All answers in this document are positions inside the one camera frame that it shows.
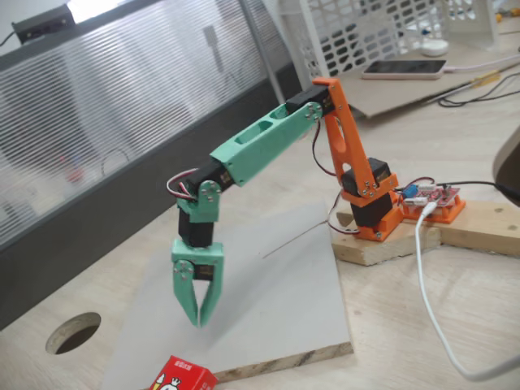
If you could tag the orange circuit board holder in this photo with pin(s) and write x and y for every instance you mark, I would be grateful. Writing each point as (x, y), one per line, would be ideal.
(451, 214)

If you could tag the short wooden base block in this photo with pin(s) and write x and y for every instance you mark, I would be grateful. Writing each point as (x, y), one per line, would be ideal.
(386, 252)

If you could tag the white rounded earbud case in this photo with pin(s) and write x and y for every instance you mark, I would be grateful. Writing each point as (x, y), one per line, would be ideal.
(434, 48)

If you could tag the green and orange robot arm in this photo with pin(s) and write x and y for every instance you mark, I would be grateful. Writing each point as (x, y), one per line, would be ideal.
(260, 142)

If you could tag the grey flat board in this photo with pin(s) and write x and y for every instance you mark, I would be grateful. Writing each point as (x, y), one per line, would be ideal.
(276, 300)

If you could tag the ribbed glass partition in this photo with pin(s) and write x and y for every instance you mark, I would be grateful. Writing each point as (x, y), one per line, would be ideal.
(122, 101)

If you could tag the long wooden plank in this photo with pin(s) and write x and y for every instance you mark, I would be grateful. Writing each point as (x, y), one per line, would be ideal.
(487, 227)

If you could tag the green gripper with servo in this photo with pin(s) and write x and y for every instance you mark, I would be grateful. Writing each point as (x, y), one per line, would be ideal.
(197, 255)

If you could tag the red circuit board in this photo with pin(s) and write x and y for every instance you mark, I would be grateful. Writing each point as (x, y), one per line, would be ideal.
(440, 195)

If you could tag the black box device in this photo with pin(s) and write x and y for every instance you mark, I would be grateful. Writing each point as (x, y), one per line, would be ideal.
(42, 23)

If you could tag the large white perforated basket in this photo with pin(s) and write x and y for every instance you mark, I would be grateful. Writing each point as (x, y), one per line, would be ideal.
(345, 44)

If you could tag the red and white carton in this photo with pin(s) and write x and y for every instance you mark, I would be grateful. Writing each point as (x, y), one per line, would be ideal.
(183, 375)

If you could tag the small white perforated crate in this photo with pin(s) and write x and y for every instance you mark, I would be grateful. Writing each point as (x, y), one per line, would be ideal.
(467, 20)

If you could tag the white smartphone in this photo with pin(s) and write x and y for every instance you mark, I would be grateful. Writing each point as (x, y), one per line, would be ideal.
(402, 70)

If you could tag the dark grey rounded object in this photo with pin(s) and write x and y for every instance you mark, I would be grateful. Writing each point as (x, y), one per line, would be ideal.
(510, 170)

